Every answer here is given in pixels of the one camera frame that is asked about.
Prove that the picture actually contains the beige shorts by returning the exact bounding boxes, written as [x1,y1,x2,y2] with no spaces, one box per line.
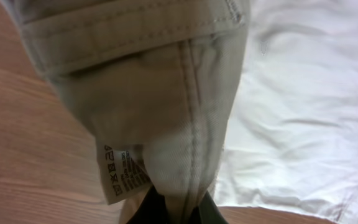
[0,0,358,224]

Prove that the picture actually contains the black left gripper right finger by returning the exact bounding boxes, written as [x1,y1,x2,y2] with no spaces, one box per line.
[194,192,228,224]

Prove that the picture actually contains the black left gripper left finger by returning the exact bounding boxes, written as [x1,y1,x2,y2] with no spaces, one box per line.
[127,187,169,224]

